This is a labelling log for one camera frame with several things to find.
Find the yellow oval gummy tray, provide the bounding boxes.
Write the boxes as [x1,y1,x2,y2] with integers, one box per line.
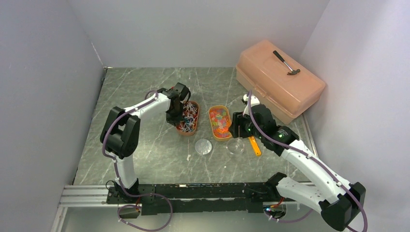
[208,105,232,142]

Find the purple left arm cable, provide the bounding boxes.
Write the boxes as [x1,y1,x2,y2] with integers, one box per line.
[102,90,174,232]

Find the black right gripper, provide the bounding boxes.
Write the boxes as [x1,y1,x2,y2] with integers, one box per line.
[229,111,264,139]

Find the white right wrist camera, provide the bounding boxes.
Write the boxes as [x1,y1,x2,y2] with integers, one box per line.
[242,94,260,116]

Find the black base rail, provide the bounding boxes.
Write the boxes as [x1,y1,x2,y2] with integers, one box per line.
[106,182,290,216]

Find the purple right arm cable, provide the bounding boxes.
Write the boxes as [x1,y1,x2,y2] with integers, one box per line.
[247,89,368,232]

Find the round metal jar lid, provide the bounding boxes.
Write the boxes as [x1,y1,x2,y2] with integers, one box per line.
[194,139,212,156]

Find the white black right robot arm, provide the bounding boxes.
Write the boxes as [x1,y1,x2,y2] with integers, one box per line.
[229,104,368,232]

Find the pink oval lollipop tray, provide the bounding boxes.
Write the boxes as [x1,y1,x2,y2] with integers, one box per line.
[176,101,200,136]

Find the peach plastic toolbox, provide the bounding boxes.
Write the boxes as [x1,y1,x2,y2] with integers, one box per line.
[235,40,326,124]

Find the aluminium frame rail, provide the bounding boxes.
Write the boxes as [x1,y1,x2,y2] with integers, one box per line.
[59,185,109,207]

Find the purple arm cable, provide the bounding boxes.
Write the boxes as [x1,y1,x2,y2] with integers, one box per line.
[102,90,174,232]
[247,89,368,232]

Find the yellow plastic scoop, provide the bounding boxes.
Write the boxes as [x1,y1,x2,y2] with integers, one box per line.
[248,136,262,157]

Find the clear plastic jar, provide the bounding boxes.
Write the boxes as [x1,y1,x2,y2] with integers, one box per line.
[226,138,245,156]

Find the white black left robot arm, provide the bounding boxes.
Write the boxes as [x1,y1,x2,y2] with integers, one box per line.
[100,83,191,203]

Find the black handled hammer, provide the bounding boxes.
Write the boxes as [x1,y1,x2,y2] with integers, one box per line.
[273,50,301,75]

